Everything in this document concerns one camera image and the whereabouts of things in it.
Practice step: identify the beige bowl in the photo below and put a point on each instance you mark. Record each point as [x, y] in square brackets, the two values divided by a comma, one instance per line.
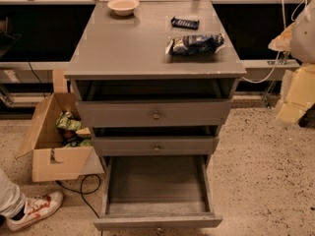
[123, 8]

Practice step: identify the grey top drawer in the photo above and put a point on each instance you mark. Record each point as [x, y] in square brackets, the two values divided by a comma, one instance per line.
[101, 114]

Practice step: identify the grey middle drawer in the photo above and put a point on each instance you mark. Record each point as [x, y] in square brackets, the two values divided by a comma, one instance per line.
[123, 146]

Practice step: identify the blue chip bag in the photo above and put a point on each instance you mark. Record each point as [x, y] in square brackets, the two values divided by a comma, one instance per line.
[195, 44]

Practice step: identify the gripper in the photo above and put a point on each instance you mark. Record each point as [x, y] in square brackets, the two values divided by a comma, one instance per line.
[304, 38]

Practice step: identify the grey drawer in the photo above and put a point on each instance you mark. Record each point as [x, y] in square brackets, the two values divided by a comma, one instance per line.
[101, 114]
[123, 146]

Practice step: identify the green snack bag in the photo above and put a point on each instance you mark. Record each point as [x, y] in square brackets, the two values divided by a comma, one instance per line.
[67, 121]
[79, 143]

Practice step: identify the light trouser leg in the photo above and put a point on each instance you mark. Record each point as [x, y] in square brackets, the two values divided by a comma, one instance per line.
[12, 199]

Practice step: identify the grey drawer cabinet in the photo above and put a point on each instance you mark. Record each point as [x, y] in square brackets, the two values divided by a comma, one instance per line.
[124, 59]

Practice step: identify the white red sneaker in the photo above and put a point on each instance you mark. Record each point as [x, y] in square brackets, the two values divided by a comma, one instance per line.
[36, 209]

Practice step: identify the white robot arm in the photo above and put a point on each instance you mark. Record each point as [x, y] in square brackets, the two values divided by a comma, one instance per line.
[306, 17]

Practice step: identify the cardboard box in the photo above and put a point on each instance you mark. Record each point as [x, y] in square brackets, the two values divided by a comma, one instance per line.
[51, 160]

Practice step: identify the open bottom drawer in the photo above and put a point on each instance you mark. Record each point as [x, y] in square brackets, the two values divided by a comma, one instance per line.
[157, 192]

